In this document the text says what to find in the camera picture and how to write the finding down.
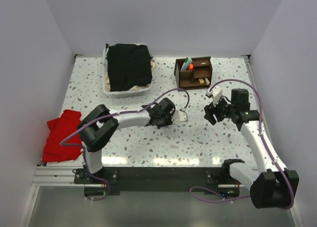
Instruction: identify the small clear pen cap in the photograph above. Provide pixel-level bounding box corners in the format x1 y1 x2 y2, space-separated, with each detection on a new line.
170 145 179 149

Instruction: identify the orange black highlighter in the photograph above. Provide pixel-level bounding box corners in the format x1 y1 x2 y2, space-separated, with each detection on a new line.
188 64 194 70

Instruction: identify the white plastic basket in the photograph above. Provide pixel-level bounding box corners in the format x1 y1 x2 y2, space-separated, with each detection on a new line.
101 44 154 98

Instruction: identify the red cloth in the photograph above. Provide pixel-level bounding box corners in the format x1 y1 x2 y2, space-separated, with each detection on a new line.
42 110 81 163

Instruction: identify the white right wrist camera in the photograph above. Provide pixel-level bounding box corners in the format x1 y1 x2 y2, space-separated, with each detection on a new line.
206 86 223 106

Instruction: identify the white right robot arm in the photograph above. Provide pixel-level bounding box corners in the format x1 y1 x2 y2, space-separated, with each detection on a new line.
204 86 299 209

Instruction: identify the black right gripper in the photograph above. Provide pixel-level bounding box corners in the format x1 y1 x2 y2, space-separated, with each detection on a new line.
204 95 236 125

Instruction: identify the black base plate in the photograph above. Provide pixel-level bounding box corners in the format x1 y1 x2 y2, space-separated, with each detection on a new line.
72 167 243 201

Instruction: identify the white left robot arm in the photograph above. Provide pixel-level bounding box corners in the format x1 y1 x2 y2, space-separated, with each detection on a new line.
77 98 176 183

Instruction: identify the brown wooden desk organizer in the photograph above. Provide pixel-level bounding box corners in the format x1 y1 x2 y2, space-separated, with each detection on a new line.
174 57 212 89

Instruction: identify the aluminium front rail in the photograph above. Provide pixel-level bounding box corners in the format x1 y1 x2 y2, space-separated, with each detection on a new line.
32 163 259 186

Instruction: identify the light green highlighter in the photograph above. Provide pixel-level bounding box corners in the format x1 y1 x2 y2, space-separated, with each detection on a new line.
181 57 192 70

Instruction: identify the black cloth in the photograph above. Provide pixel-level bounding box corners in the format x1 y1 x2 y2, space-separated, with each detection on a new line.
106 44 153 92

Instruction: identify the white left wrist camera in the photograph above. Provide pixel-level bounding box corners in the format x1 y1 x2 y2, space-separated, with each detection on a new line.
171 110 188 124

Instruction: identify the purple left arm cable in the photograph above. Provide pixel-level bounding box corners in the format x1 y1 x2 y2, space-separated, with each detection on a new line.
60 88 191 202

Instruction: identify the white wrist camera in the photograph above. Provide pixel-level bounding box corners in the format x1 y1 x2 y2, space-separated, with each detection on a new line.
206 86 223 106
171 110 188 124

